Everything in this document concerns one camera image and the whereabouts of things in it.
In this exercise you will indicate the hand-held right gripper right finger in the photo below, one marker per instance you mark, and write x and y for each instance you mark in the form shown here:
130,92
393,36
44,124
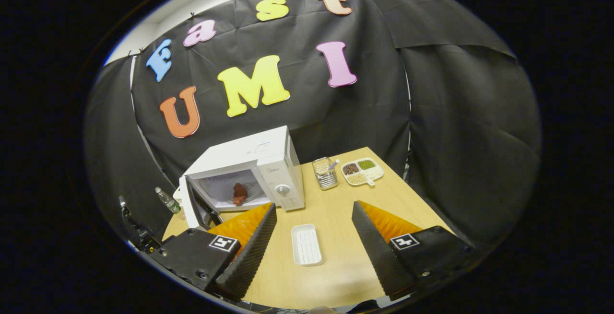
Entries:
376,251

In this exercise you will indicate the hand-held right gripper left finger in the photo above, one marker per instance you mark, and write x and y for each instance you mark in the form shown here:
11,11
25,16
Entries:
252,251

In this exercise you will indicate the brown meat piece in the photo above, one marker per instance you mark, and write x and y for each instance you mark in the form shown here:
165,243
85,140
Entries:
239,194

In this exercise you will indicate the white microwave oven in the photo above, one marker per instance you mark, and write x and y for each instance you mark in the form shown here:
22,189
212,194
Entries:
249,153

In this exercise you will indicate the clear plastic water bottle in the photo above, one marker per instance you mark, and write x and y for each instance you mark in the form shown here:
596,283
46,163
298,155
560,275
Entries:
168,201

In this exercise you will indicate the white rectangular dish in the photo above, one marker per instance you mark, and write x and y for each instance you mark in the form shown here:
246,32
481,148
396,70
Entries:
307,246

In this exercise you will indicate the divided white grain tray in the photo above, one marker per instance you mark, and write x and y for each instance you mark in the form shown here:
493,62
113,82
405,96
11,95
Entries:
362,170

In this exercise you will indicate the black backdrop cloth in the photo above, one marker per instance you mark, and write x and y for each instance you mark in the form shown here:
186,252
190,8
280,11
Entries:
455,136

